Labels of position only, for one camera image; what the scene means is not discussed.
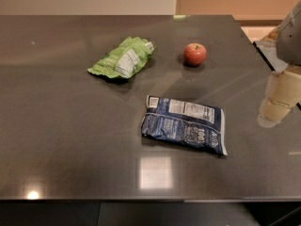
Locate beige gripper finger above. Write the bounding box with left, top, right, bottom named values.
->
left=257, top=65, right=301, bottom=128

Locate red apple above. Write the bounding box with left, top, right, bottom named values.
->
left=183, top=43, right=207, bottom=67

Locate blue chip bag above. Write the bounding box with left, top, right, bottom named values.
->
left=141, top=96, right=228, bottom=155

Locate green chip bag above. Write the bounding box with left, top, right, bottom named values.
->
left=87, top=37, right=155, bottom=79

